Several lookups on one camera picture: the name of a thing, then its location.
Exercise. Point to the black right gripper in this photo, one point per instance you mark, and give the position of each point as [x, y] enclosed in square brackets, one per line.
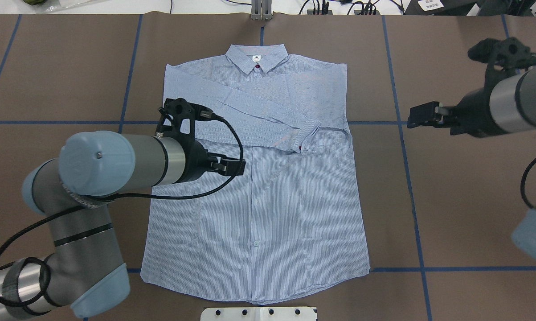
[474, 113]

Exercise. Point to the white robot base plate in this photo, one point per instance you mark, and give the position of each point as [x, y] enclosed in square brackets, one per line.
[301, 313]

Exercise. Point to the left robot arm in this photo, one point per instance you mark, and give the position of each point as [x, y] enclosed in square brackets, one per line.
[86, 271]

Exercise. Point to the blue striped button shirt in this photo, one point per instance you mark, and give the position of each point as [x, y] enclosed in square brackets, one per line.
[291, 225]

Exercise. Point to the brown table mat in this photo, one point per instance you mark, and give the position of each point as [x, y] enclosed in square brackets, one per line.
[63, 74]

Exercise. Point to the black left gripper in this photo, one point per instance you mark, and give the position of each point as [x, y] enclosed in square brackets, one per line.
[196, 162]

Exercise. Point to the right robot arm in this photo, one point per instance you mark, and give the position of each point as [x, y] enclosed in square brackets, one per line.
[466, 193]

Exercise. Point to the aluminium frame post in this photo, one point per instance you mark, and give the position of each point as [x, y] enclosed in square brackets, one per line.
[261, 10]

